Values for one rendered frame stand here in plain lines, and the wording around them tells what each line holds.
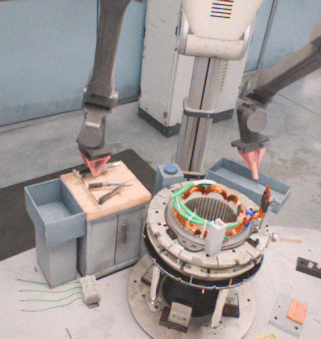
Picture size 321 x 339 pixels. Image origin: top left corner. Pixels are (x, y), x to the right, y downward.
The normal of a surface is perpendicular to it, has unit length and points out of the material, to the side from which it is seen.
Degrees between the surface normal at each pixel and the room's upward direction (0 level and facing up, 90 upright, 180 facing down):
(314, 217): 0
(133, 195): 0
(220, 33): 90
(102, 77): 117
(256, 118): 75
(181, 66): 90
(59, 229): 90
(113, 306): 0
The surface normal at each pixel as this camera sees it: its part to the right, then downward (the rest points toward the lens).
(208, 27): 0.00, 0.57
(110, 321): 0.11, -0.82
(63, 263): 0.53, 0.53
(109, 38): -0.11, 0.87
